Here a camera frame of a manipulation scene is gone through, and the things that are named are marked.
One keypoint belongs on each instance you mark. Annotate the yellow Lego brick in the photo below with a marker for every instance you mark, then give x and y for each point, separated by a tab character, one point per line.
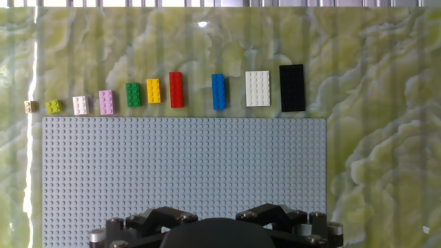
153	91

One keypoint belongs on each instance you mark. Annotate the lime green Lego brick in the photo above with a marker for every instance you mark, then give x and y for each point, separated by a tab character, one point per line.
54	106

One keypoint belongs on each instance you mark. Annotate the green marble pattern mat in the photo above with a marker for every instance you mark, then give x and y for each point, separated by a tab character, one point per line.
379	137

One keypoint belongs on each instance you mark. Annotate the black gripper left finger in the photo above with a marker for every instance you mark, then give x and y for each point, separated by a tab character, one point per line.
155	220

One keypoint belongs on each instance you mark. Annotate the small tan Lego brick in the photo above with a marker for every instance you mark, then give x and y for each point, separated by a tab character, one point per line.
30	106

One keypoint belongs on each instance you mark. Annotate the small white Lego brick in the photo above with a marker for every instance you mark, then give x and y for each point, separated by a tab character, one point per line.
80	105

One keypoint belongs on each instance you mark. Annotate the pink Lego brick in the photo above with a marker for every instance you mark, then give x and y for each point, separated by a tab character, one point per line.
106	102

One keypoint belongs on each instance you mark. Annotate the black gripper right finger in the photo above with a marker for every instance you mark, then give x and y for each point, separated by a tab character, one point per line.
275	215

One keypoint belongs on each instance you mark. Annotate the long blue Lego brick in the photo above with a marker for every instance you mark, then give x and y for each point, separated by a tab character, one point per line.
218	92

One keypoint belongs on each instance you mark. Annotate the white Lego plate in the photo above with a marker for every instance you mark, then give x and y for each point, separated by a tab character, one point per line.
257	89

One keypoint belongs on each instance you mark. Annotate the grey Lego baseplate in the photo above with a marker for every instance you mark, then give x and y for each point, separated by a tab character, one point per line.
172	172

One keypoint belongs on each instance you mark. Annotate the black Lego plate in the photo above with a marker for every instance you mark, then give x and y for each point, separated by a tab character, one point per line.
292	88

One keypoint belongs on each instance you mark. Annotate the long red Lego brick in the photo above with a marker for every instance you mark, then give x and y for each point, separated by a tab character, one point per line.
176	90

